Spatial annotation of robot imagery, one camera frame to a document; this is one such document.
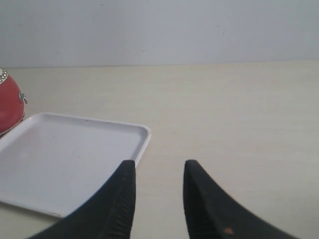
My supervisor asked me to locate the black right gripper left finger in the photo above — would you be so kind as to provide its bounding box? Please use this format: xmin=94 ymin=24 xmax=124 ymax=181
xmin=33 ymin=160 xmax=136 ymax=239

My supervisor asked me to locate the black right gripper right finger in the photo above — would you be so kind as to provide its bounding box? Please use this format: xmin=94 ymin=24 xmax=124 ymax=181
xmin=183 ymin=160 xmax=293 ymax=239

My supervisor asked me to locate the small red drum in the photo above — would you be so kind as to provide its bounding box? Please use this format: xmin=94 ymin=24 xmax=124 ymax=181
xmin=0 ymin=68 xmax=27 ymax=137

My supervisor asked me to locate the white plastic tray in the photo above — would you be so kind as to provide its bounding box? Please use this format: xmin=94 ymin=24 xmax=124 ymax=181
xmin=0 ymin=113 xmax=151 ymax=218

